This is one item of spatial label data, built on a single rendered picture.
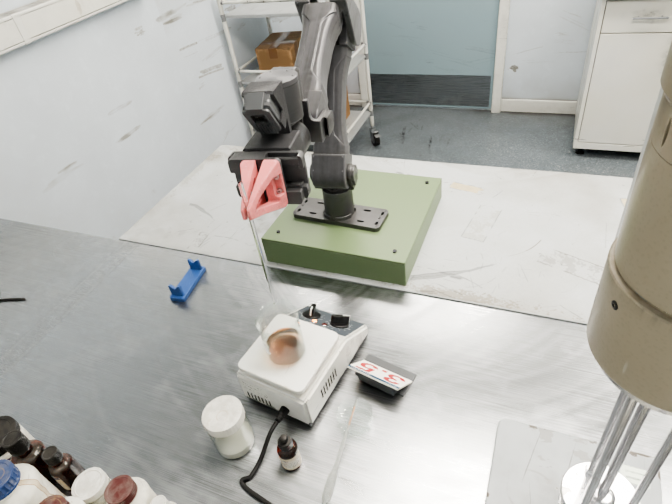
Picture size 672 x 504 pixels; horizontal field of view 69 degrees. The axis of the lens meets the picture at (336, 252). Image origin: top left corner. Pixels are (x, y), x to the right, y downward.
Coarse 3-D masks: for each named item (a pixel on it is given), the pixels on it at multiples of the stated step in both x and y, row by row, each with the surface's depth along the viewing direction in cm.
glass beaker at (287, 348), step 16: (272, 304) 72; (288, 304) 72; (256, 320) 70; (272, 320) 74; (288, 320) 74; (272, 336) 68; (288, 336) 69; (272, 352) 71; (288, 352) 70; (304, 352) 73
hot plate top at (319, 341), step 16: (304, 336) 77; (320, 336) 76; (336, 336) 76; (256, 352) 75; (320, 352) 74; (240, 368) 74; (256, 368) 73; (272, 368) 73; (288, 368) 72; (304, 368) 72; (272, 384) 71; (288, 384) 70; (304, 384) 70
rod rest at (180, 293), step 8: (192, 264) 105; (200, 264) 105; (192, 272) 105; (200, 272) 104; (184, 280) 103; (192, 280) 103; (176, 288) 98; (184, 288) 101; (192, 288) 102; (176, 296) 100; (184, 296) 99
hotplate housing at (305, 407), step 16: (352, 336) 80; (336, 352) 76; (352, 352) 81; (320, 368) 74; (336, 368) 77; (240, 384) 77; (256, 384) 74; (320, 384) 73; (336, 384) 79; (256, 400) 78; (272, 400) 74; (288, 400) 71; (304, 400) 70; (320, 400) 74; (304, 416) 72
